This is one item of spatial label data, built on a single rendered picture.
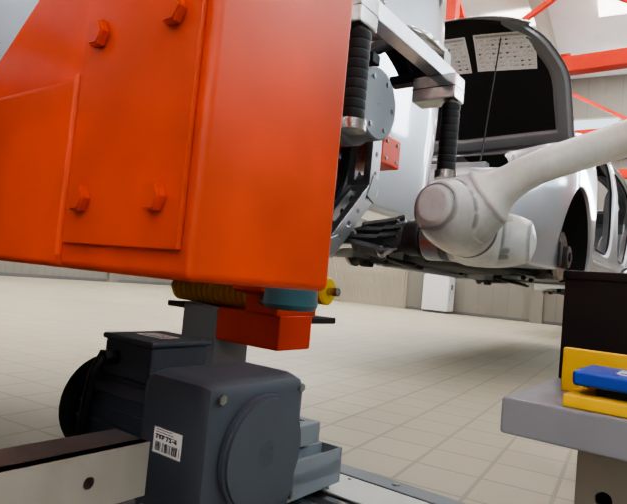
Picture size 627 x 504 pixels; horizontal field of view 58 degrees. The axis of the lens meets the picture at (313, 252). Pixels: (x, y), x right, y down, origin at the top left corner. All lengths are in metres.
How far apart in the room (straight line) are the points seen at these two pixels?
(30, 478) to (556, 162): 0.82
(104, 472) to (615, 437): 0.37
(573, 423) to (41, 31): 0.59
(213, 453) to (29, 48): 0.46
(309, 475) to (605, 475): 0.73
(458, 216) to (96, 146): 0.58
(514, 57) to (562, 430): 4.01
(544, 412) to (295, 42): 0.35
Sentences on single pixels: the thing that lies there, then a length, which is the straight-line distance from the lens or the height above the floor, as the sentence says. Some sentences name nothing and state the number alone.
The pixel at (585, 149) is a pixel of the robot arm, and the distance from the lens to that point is 1.00.
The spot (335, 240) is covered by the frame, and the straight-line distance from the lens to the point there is 1.15.
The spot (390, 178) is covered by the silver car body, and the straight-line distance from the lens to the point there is 1.66.
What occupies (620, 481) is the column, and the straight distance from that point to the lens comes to 0.63.
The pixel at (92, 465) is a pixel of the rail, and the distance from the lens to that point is 0.46.
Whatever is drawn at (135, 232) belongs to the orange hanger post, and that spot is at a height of 0.55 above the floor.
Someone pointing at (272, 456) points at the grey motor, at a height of 0.31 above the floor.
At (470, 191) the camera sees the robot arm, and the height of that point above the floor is 0.69.
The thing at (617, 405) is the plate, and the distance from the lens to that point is 0.49.
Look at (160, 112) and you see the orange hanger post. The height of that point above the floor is 0.63.
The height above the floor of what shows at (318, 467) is 0.14.
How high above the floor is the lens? 0.53
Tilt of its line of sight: 3 degrees up
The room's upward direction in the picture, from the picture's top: 5 degrees clockwise
